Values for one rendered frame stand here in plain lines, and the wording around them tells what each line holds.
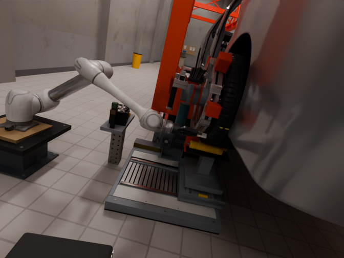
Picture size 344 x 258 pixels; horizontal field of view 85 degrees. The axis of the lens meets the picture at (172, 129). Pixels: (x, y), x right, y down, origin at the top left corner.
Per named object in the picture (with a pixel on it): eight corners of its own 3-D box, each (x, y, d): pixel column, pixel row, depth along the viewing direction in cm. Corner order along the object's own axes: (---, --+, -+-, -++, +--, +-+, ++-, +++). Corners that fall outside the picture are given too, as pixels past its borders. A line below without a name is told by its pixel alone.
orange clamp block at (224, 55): (226, 73, 113) (232, 61, 105) (213, 70, 112) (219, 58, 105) (226, 66, 117) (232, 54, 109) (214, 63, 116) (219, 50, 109)
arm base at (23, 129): (-8, 128, 128) (-9, 121, 127) (15, 119, 149) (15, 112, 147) (20, 134, 131) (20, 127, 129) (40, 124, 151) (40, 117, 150)
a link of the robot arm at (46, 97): (19, 98, 147) (43, 95, 168) (30, 116, 150) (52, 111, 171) (96, 54, 125) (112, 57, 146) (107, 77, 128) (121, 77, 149)
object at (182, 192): (221, 211, 144) (226, 201, 141) (176, 200, 143) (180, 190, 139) (212, 172, 191) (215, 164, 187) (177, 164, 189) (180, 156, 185)
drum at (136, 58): (132, 66, 872) (134, 52, 848) (141, 68, 870) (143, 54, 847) (129, 66, 834) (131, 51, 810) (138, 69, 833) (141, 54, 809)
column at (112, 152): (117, 165, 178) (124, 125, 162) (107, 162, 178) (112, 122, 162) (121, 159, 187) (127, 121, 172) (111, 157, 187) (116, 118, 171)
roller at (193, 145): (224, 157, 138) (227, 150, 136) (186, 148, 137) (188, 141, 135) (222, 153, 144) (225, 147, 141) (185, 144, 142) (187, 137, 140)
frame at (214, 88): (201, 147, 122) (232, 61, 102) (192, 145, 122) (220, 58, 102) (195, 120, 173) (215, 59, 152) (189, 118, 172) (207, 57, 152)
